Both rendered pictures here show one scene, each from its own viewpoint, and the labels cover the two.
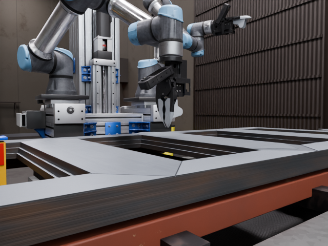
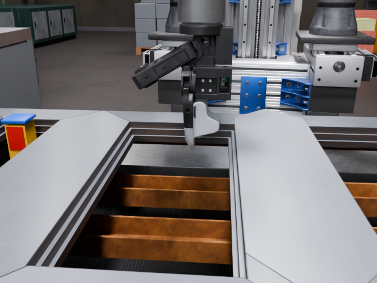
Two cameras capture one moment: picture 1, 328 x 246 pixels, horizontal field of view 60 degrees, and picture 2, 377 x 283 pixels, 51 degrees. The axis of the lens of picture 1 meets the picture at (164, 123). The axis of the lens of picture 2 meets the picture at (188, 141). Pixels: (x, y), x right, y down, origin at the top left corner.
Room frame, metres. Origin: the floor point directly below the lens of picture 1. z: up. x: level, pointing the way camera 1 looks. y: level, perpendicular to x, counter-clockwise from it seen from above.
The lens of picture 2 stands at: (0.38, -0.44, 1.17)
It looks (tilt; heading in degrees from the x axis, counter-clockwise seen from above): 21 degrees down; 42
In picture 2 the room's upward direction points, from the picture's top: straight up
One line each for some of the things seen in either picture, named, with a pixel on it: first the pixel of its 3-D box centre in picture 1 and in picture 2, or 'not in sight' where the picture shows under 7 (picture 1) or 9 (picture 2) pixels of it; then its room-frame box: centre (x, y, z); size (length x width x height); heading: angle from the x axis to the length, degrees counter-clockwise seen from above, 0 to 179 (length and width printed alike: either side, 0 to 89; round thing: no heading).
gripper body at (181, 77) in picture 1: (172, 78); (205, 63); (0.89, -0.03, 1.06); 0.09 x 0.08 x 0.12; 127
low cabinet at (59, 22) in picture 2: not in sight; (20, 24); (5.10, 9.21, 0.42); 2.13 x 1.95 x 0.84; 31
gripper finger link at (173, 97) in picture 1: (170, 97); (188, 101); (0.85, -0.02, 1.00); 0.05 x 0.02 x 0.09; 37
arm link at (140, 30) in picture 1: (149, 33); not in sight; (0.96, 0.05, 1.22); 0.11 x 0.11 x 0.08; 53
